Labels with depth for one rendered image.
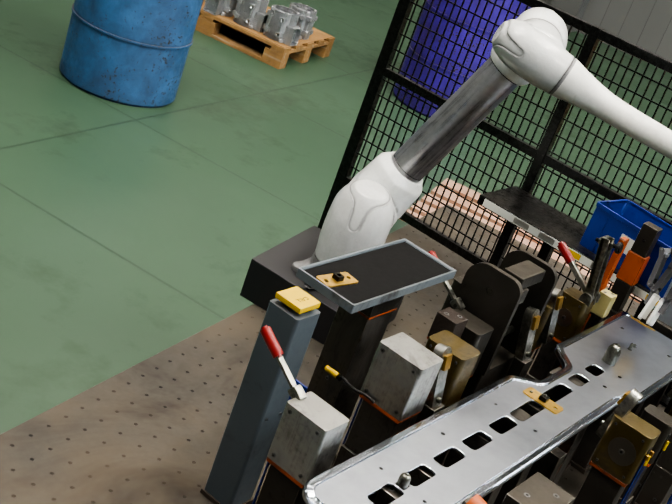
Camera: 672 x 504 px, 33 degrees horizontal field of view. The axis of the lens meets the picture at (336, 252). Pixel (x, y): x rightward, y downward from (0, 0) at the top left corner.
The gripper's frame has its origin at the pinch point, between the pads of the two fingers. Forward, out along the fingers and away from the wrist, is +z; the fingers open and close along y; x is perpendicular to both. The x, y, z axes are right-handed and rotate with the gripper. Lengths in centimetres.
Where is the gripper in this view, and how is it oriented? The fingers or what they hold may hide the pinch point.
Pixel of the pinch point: (652, 309)
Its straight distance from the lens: 274.7
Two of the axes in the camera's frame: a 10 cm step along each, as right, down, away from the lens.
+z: -5.2, 8.5, 1.3
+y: 6.5, 4.8, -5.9
